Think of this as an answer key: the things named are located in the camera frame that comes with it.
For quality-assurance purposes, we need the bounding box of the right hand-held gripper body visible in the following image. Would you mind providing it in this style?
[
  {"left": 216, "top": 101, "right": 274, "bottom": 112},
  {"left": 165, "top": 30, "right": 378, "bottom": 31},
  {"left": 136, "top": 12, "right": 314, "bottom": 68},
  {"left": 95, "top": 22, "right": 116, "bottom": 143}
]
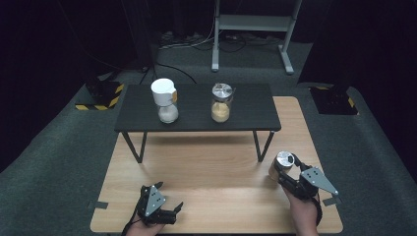
[{"left": 278, "top": 166, "right": 340, "bottom": 202}]

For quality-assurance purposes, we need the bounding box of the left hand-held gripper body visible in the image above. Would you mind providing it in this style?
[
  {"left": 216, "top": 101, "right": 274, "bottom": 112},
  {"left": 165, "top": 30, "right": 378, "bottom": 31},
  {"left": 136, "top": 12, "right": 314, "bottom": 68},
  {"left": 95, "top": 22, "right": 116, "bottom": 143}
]
[{"left": 136, "top": 184, "right": 178, "bottom": 227}]

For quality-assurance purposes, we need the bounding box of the silver-lidded jar with lid hole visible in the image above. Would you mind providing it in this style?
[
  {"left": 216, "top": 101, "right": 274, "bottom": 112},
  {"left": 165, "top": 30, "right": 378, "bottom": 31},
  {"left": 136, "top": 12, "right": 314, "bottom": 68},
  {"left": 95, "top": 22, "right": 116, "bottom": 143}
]
[{"left": 268, "top": 150, "right": 296, "bottom": 183}]

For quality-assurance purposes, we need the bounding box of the black raised shelf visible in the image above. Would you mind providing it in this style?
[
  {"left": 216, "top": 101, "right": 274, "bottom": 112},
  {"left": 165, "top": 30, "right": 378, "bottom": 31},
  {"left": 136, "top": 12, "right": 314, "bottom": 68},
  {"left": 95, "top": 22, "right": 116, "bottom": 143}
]
[{"left": 113, "top": 83, "right": 282, "bottom": 164}]

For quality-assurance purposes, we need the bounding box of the silver-lidded jar of yellow powder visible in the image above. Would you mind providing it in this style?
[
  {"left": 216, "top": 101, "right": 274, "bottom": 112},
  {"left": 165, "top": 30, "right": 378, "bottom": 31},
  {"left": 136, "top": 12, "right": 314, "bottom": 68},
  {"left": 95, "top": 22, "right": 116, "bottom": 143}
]
[{"left": 210, "top": 82, "right": 235, "bottom": 124}]

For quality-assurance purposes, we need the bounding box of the white-lidded glass jar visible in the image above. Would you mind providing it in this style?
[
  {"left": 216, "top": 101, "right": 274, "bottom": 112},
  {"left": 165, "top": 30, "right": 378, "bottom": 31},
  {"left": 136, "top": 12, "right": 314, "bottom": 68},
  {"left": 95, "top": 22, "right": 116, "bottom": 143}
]
[{"left": 150, "top": 78, "right": 180, "bottom": 125}]

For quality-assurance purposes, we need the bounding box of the person's left hand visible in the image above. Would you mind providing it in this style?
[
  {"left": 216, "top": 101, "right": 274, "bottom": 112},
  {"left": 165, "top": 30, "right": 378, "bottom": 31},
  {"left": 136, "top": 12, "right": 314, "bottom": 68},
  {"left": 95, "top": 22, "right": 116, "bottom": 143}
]
[{"left": 125, "top": 218, "right": 165, "bottom": 236}]

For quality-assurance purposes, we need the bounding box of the person's right hand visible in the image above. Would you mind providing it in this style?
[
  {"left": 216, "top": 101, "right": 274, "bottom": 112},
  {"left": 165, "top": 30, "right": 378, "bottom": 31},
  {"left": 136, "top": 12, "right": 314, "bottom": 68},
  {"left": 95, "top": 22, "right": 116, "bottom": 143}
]
[{"left": 282, "top": 186, "right": 321, "bottom": 236}]

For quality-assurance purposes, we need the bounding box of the grey tape piece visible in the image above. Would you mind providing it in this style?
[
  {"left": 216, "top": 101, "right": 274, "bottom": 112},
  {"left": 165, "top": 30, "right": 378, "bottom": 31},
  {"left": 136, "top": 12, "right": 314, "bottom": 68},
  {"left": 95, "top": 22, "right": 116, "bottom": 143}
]
[
  {"left": 322, "top": 196, "right": 343, "bottom": 207},
  {"left": 87, "top": 201, "right": 109, "bottom": 210}
]

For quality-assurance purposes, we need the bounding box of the black base with striped tape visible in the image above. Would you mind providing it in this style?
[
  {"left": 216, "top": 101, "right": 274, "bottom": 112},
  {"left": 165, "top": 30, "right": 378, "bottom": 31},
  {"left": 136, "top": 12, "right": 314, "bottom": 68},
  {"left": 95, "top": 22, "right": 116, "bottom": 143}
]
[
  {"left": 308, "top": 86, "right": 359, "bottom": 116},
  {"left": 75, "top": 81, "right": 125, "bottom": 111}
]

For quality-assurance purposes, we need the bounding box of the grey metal stand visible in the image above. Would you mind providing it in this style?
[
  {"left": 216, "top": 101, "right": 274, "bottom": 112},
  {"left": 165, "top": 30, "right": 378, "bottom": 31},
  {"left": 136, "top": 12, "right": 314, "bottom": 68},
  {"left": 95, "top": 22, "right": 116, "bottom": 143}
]
[{"left": 210, "top": 0, "right": 303, "bottom": 76}]

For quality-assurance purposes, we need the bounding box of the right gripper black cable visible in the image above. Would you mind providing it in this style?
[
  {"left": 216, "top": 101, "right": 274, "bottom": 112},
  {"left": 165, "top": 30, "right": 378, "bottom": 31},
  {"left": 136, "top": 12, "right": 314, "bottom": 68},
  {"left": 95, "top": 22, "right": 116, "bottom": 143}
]
[{"left": 309, "top": 192, "right": 325, "bottom": 228}]

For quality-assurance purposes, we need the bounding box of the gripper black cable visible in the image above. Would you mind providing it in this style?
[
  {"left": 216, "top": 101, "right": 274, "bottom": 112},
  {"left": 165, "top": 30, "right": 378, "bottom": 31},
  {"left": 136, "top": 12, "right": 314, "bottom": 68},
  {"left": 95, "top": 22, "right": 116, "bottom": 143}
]
[
  {"left": 309, "top": 192, "right": 325, "bottom": 228},
  {"left": 120, "top": 205, "right": 143, "bottom": 236}
]

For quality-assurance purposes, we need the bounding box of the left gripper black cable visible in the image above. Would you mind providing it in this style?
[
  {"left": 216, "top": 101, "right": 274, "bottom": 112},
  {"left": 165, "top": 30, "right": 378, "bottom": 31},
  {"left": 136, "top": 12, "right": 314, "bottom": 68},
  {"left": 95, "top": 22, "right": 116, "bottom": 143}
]
[{"left": 120, "top": 205, "right": 143, "bottom": 236}]

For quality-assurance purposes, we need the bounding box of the black floor cable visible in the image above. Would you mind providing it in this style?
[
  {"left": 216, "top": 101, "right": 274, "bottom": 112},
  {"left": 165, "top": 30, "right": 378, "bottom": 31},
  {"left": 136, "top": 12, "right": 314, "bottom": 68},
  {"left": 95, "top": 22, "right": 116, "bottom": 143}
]
[{"left": 139, "top": 62, "right": 198, "bottom": 86}]

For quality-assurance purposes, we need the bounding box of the bundle of floor cables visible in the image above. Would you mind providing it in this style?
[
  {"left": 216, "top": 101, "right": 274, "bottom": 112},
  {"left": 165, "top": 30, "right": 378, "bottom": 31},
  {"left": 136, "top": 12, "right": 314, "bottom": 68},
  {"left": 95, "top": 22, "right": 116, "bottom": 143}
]
[{"left": 158, "top": 29, "right": 283, "bottom": 54}]

